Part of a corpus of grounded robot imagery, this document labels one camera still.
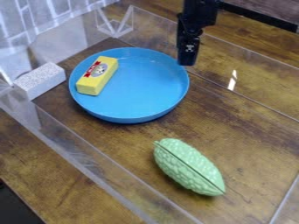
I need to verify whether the yellow butter block toy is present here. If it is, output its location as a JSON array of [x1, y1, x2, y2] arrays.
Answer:
[[76, 56, 117, 95]]

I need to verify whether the clear acrylic enclosure wall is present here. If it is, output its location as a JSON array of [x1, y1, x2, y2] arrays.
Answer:
[[0, 0, 299, 224]]

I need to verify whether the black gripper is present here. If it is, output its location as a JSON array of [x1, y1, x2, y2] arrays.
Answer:
[[176, 0, 219, 66]]

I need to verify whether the dark baseboard strip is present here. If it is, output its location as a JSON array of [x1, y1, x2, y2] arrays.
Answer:
[[219, 0, 299, 34]]

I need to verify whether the blue round tray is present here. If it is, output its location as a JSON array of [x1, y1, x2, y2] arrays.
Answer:
[[69, 47, 189, 123]]

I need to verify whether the white speckled foam block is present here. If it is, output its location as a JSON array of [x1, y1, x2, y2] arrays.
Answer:
[[13, 62, 65, 101]]

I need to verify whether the green bitter gourd toy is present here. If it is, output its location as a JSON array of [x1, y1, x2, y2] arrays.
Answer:
[[153, 138, 225, 196]]

